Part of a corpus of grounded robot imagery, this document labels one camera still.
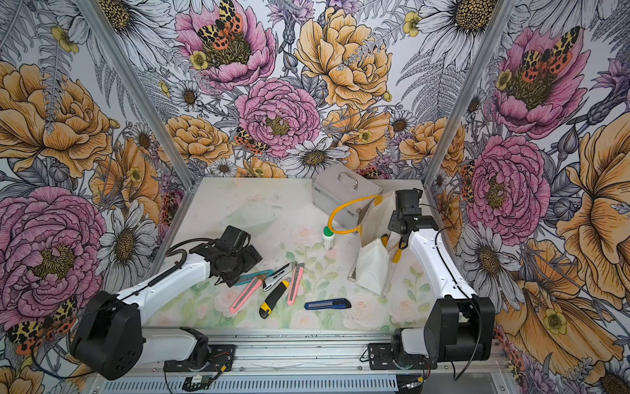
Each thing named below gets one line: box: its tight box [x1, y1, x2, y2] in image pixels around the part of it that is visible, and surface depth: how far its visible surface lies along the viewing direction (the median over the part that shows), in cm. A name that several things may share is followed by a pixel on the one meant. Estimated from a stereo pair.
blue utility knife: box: [303, 297, 352, 311], surface depth 86 cm
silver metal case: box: [311, 163, 384, 229], surface depth 101 cm
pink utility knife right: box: [287, 262, 306, 307], surface depth 91 cm
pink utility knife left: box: [229, 276, 264, 314], surface depth 88 cm
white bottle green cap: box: [322, 225, 336, 251], surface depth 94 cm
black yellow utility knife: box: [259, 279, 291, 320], surface depth 87 cm
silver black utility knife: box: [262, 262, 294, 292], surface depth 92 cm
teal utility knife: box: [234, 269, 274, 286], surface depth 93 cm
